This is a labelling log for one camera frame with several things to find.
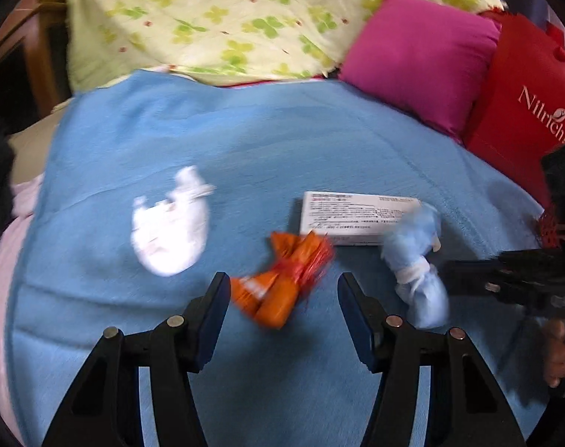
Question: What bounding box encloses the person's right hand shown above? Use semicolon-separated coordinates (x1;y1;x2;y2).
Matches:
543;319;565;387

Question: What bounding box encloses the pink bed sheet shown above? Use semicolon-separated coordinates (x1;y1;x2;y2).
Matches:
0;174;44;442

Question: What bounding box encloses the green clover quilt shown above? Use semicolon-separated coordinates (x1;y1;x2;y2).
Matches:
67;0;501;92

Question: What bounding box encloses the white printed medicine box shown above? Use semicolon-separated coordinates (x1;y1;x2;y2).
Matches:
300;192;421;246

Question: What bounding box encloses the red Nilrich tote bag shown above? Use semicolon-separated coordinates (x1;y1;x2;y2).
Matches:
463;8;565;210

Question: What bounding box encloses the wooden headboard column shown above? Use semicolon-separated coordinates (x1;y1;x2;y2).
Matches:
0;0;71;130

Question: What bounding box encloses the magenta pillow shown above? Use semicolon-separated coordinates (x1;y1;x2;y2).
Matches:
339;0;501;142

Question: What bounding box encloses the light blue wrapper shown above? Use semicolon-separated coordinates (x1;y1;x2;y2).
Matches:
380;203;449;329

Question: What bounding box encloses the white tissue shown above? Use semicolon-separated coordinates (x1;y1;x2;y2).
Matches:
130;165;215;276

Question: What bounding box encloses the blue towel blanket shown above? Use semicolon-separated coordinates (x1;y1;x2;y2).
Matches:
5;72;542;446

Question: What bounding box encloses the orange snack wrapper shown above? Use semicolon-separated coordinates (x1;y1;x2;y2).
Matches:
231;232;334;330

